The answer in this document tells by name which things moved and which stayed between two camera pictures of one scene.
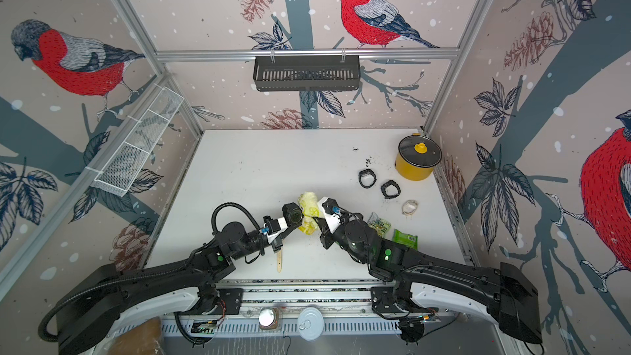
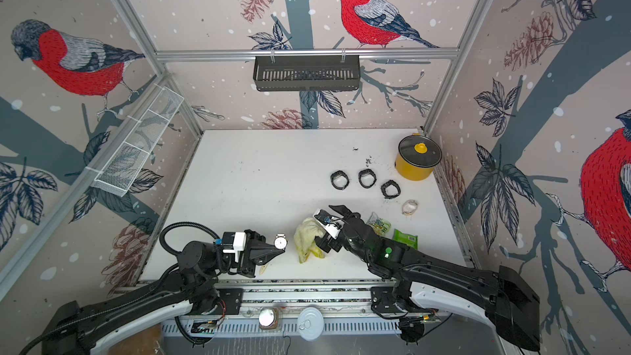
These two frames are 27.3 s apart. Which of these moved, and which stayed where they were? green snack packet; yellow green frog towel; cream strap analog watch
Moved: yellow green frog towel
Stayed: cream strap analog watch; green snack packet
